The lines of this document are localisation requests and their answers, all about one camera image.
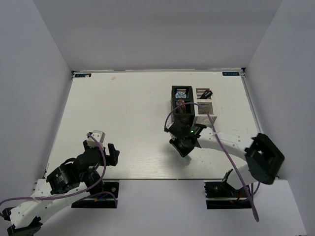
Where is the green translucent eraser pen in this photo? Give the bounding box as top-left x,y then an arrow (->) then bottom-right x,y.
183,155 -> 191,165

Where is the pink-capped crayon tube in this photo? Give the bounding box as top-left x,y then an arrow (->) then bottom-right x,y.
175,99 -> 186,114

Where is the green cap black highlighter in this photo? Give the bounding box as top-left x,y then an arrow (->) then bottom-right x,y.
207,90 -> 213,99

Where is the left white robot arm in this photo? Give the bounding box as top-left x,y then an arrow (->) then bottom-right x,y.
1,140 -> 120,236

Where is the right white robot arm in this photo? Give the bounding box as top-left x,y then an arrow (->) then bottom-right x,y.
164,121 -> 285,197

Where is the black metal organizer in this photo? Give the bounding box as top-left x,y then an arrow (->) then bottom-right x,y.
171,86 -> 195,126

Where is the white metal organizer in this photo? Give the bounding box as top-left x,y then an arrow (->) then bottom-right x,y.
193,88 -> 217,127

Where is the right blue table label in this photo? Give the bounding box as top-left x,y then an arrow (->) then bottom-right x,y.
222,72 -> 240,76

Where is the blue table label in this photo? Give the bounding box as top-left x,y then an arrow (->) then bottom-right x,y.
222,72 -> 240,76
74,73 -> 92,78

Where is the left blue table label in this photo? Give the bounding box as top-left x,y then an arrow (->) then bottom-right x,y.
74,73 -> 92,78

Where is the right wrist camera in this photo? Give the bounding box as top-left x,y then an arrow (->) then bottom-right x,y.
164,122 -> 175,133

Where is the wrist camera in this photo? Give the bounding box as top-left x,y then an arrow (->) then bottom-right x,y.
164,122 -> 175,133
86,130 -> 105,148

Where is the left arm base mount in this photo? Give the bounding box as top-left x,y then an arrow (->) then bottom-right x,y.
71,180 -> 120,209

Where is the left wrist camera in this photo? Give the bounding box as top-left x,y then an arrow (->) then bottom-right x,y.
86,130 -> 105,148

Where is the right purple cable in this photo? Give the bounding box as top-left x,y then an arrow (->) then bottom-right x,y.
163,102 -> 261,223

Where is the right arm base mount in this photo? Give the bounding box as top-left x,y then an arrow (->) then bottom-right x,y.
204,181 -> 252,210

